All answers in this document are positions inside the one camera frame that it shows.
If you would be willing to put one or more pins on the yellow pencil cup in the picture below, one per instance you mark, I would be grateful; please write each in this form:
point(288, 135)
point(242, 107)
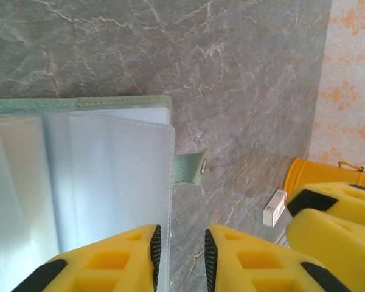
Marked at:
point(316, 173)

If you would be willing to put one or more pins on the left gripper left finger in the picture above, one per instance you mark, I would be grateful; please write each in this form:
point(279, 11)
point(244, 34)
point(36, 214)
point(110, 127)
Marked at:
point(109, 261)

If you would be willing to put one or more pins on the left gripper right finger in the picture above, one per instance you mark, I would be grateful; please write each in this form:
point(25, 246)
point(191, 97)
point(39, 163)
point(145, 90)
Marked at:
point(255, 267)

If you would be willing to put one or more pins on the small white box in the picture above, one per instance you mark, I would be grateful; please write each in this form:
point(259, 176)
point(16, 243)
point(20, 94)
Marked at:
point(273, 210)

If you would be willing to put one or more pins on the green card holder wallet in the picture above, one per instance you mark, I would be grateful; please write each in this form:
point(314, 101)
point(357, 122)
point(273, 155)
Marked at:
point(79, 182)

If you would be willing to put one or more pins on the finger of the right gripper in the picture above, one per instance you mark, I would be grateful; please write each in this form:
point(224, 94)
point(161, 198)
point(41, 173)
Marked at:
point(349, 197)
point(337, 243)

